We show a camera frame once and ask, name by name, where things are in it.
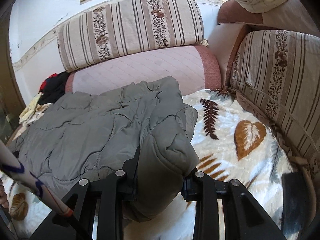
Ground grey puffer jacket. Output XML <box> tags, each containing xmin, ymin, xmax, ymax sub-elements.
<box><xmin>9</xmin><ymin>76</ymin><xmax>199</xmax><ymax>222</ymax></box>

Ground black and red clothes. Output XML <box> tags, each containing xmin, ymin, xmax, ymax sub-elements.
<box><xmin>38</xmin><ymin>72</ymin><xmax>70</xmax><ymax>105</ymax></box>

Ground person's right hand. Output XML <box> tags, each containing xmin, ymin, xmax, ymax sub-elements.
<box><xmin>0</xmin><ymin>179</ymin><xmax>9</xmax><ymax>209</ymax></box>

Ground leaf pattern fleece blanket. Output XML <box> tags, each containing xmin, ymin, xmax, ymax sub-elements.
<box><xmin>1</xmin><ymin>89</ymin><xmax>293</xmax><ymax>239</ymax></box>

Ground black tablet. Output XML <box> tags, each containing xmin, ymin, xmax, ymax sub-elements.
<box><xmin>281</xmin><ymin>171</ymin><xmax>309</xmax><ymax>237</ymax></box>

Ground yellow cloth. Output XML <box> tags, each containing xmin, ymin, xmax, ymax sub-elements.
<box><xmin>19</xmin><ymin>92</ymin><xmax>52</xmax><ymax>126</ymax></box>

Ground brown wooden wardrobe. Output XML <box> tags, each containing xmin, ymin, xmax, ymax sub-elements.
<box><xmin>0</xmin><ymin>11</ymin><xmax>25</xmax><ymax>143</ymax></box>

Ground pink quilted bolster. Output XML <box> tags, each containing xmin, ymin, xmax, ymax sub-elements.
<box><xmin>66</xmin><ymin>45</ymin><xmax>222</xmax><ymax>95</ymax></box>

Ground striped floral side cushion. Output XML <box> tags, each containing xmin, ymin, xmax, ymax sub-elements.
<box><xmin>230</xmin><ymin>30</ymin><xmax>319</xmax><ymax>179</ymax></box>

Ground pink corner pillow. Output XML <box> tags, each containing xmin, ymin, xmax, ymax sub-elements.
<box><xmin>208</xmin><ymin>23</ymin><xmax>249</xmax><ymax>86</ymax></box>

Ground striped floral back cushion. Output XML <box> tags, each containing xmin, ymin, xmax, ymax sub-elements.
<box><xmin>57</xmin><ymin>0</ymin><xmax>204</xmax><ymax>72</ymax></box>

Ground brown upper bolster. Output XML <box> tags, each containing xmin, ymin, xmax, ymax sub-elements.
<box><xmin>217</xmin><ymin>0</ymin><xmax>319</xmax><ymax>37</ymax></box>

